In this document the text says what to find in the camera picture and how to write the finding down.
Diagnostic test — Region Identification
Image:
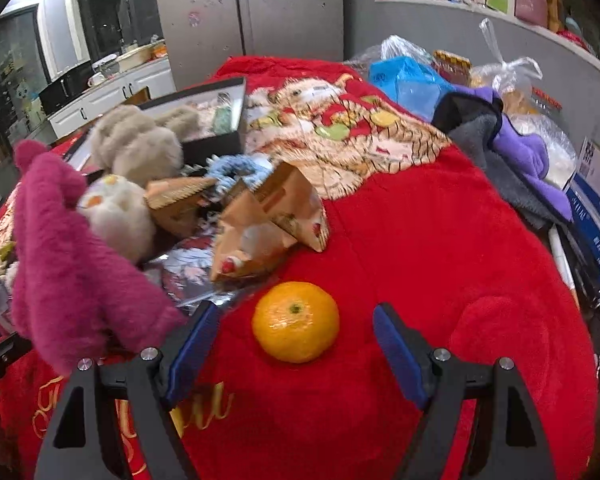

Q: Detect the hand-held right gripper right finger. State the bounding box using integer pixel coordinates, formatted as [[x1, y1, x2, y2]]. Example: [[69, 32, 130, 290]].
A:
[[372, 303, 555, 480]]

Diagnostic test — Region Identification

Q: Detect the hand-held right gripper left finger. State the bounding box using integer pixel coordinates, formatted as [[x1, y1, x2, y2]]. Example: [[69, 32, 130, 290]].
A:
[[34, 301, 224, 480]]

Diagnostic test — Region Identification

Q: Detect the orange tangerine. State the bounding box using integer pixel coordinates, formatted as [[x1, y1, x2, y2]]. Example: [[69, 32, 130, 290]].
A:
[[251, 281, 341, 364]]

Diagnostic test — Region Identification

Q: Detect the pink plush toy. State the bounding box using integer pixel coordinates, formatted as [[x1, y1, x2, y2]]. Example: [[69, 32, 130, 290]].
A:
[[11, 139, 188, 376]]

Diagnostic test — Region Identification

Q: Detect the black shallow box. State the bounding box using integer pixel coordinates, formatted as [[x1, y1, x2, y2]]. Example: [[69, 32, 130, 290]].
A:
[[140, 76, 247, 168]]

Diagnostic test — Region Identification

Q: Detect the beige plush toy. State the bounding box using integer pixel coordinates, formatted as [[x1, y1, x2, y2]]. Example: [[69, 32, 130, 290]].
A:
[[89, 105, 201, 186]]

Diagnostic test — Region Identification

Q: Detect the silver printed foil packet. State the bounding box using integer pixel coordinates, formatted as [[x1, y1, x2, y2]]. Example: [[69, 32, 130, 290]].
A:
[[145, 232, 241, 311]]

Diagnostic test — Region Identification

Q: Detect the kraft paper snack packet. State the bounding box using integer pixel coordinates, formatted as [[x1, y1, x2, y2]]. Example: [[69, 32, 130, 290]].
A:
[[252, 160, 331, 253], [210, 192, 301, 283]]

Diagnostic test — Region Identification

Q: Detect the red printed blanket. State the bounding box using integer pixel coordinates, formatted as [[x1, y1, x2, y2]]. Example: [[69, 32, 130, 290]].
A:
[[0, 55, 600, 480]]

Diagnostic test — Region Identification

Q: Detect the white plush toy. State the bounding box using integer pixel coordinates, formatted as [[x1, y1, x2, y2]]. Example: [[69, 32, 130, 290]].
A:
[[77, 174, 157, 263]]

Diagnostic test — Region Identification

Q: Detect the blue scrunchie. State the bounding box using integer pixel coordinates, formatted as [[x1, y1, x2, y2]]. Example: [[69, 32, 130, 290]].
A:
[[206, 154, 273, 193]]

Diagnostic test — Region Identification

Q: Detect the grey cloth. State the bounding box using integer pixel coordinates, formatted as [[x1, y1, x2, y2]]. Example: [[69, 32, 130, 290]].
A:
[[447, 115, 563, 231]]

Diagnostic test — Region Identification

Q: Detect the purple cloth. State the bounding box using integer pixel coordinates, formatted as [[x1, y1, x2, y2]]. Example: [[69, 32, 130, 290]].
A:
[[455, 85, 576, 223]]

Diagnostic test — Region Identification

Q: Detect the black cloth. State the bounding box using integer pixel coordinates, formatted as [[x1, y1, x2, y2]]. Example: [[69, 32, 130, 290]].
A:
[[431, 92, 503, 133]]

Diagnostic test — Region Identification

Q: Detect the white kitchen cabinet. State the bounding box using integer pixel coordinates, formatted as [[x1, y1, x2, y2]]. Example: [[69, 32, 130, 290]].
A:
[[47, 56, 176, 138]]

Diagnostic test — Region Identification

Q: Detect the blue plastic bag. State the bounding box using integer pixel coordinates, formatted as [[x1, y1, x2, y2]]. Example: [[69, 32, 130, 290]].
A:
[[369, 56, 456, 121]]

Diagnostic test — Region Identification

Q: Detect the black microwave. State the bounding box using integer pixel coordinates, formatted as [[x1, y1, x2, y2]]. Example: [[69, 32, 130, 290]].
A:
[[39, 60, 95, 116]]

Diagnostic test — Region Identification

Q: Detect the clear knotted plastic bag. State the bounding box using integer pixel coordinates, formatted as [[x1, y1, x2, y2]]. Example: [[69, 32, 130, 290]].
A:
[[470, 17, 578, 191]]

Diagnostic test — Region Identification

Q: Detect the glass sliding door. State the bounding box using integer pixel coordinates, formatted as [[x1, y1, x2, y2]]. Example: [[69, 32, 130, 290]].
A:
[[0, 5, 51, 146]]

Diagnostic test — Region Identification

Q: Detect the beige food container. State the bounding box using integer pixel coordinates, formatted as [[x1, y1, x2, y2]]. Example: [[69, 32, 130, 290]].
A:
[[115, 45, 156, 72]]

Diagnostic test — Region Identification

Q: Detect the silver refrigerator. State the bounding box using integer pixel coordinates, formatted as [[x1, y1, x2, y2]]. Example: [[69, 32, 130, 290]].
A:
[[152, 0, 345, 93]]

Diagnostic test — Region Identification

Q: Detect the dark kitchen window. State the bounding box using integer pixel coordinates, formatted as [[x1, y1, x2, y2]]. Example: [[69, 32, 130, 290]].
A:
[[75, 0, 163, 61]]

